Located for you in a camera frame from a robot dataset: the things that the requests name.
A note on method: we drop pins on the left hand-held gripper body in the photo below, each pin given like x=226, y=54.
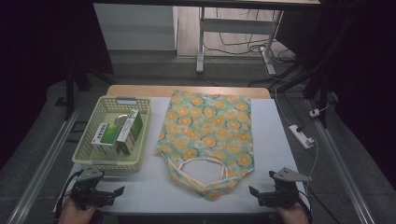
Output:
x=90, y=196

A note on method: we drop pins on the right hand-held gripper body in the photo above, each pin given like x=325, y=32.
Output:
x=283, y=196

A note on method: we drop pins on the short green white box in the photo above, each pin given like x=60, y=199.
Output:
x=106, y=137

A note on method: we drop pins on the long green white box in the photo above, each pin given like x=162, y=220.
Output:
x=132, y=127

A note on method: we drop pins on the round silver tin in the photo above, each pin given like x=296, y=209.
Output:
x=120, y=119

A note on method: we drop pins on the pale yellow plastic basket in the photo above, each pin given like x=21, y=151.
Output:
x=109, y=116

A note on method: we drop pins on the orange print fabric bag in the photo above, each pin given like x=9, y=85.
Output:
x=205, y=124

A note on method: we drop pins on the person's right hand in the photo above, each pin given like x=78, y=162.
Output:
x=294, y=217

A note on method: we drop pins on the person's left hand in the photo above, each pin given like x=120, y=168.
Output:
x=74, y=216

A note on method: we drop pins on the white table mat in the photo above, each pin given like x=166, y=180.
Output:
x=274, y=140

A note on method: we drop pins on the white power strip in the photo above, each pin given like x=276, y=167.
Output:
x=300, y=136

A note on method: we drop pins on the small white adapter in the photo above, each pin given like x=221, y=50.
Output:
x=314, y=112

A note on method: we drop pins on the black metal stand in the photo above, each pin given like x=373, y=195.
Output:
x=322, y=93

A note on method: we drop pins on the grey white cabinet panel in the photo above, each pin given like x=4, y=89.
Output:
x=137, y=28

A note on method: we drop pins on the aluminium floor rail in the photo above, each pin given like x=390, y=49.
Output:
x=43, y=168
x=342, y=174

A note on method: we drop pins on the white desk frame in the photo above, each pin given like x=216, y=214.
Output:
x=233, y=25

